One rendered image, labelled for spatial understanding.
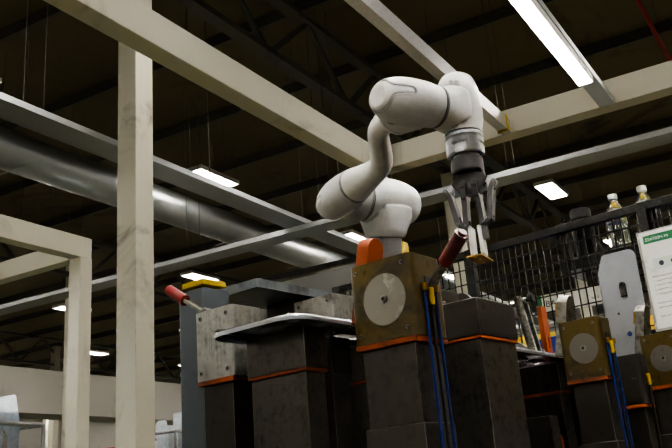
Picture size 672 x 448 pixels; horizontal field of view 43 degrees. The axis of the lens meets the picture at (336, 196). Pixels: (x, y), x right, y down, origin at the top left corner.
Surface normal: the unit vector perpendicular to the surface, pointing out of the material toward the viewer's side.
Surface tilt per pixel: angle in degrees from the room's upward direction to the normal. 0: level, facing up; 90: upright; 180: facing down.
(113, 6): 90
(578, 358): 90
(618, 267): 90
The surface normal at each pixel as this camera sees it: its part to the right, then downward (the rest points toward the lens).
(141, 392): 0.85, -0.24
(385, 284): -0.65, -0.21
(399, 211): 0.55, -0.01
